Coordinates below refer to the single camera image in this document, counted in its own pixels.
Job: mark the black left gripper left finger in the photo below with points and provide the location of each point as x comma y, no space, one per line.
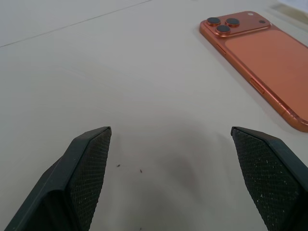
72,183

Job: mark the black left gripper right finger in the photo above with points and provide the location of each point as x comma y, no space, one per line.
272,178

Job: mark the orange smartphone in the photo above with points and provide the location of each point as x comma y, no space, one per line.
264,60

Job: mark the orange phone box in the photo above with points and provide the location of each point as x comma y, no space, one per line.
291,13

